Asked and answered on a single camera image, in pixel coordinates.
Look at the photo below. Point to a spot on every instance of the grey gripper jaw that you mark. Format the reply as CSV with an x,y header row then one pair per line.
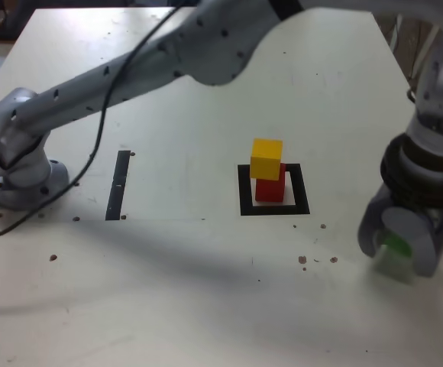
x,y
368,229
408,225

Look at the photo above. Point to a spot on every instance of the green cube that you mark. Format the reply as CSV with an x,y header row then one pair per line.
x,y
397,246

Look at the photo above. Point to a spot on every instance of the red cube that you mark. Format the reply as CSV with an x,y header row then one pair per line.
x,y
269,191

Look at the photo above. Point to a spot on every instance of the yellow cube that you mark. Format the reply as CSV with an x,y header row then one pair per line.
x,y
265,160

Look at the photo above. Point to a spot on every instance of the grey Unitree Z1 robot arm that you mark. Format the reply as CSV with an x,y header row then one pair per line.
x,y
72,95

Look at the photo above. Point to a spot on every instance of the black tape square outline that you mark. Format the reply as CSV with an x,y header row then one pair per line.
x,y
244,191

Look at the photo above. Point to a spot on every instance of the black tape strip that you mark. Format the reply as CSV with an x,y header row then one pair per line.
x,y
117,187

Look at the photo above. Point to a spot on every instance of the white metal frame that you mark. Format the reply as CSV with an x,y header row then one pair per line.
x,y
427,49

